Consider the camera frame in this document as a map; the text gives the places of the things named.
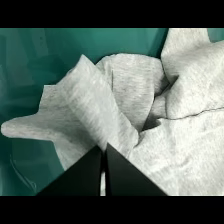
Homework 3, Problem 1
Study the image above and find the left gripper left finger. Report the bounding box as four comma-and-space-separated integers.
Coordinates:
36, 145, 103, 197

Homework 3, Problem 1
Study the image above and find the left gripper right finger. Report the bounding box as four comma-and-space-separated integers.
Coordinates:
105, 142, 168, 197

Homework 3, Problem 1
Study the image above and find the grey T-shirt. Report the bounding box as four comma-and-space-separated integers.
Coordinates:
0, 28, 224, 197

